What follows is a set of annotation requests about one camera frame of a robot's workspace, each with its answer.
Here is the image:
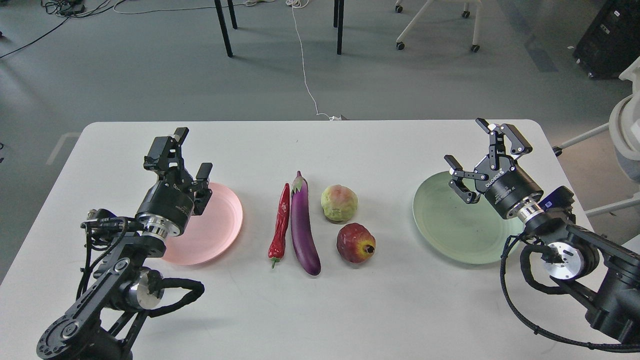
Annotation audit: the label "green plate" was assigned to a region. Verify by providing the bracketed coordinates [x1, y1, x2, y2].
[413, 171, 524, 265]

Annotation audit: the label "black equipment case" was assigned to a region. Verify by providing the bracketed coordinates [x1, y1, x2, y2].
[573, 0, 640, 79]

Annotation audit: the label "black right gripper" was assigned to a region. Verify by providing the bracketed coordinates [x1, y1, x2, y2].
[444, 118, 544, 220]

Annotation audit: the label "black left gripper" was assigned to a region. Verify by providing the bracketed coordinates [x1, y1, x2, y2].
[135, 127, 213, 238]

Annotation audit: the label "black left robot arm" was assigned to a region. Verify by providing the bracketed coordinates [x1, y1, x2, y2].
[36, 127, 213, 360]

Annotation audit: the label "black cables on floor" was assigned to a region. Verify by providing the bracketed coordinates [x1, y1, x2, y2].
[0, 0, 251, 60]

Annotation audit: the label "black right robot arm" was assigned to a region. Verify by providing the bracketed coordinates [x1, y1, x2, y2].
[445, 118, 640, 353]

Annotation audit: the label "red pomegranate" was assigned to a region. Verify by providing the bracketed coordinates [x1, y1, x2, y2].
[336, 223, 377, 264]

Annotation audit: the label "black table legs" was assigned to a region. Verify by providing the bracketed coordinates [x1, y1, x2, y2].
[214, 0, 345, 59]

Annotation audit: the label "green peach fruit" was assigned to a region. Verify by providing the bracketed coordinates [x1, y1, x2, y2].
[320, 184, 359, 223]

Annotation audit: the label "white stand at right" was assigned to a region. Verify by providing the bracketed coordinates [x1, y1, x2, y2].
[552, 56, 640, 218]

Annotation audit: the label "white cable on floor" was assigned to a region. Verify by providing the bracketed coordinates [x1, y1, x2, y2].
[285, 0, 347, 122]

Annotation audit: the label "white chair base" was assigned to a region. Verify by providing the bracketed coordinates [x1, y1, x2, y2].
[394, 0, 484, 54]

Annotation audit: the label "purple eggplant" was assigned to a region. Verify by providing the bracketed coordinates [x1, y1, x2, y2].
[290, 170, 322, 276]

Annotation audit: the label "red chili pepper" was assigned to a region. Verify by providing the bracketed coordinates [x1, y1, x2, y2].
[267, 183, 290, 269]

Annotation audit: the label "pink plate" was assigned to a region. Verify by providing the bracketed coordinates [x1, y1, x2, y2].
[162, 183, 243, 265]

